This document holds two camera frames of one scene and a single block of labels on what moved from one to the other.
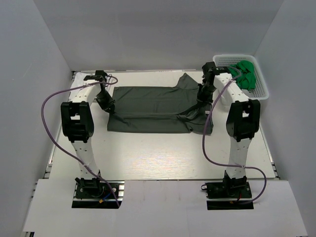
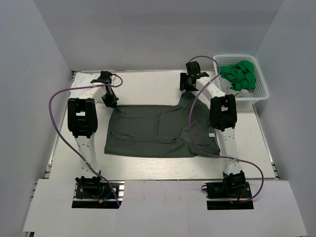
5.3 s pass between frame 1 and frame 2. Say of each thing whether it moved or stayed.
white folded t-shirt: stayed
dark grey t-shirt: moved
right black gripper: moved
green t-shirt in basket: stayed
